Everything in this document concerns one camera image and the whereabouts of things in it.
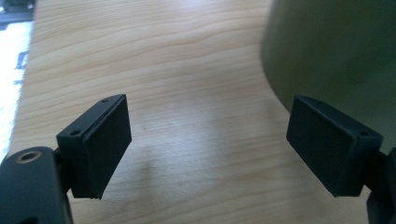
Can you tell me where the olive green round bin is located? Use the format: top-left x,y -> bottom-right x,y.
261,0 -> 396,155

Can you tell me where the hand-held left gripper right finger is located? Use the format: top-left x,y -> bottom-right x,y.
285,94 -> 384,198

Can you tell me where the black metal stand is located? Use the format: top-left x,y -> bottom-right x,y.
0,0 -> 36,26

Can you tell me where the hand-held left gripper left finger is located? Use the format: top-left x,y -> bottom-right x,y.
56,93 -> 133,201

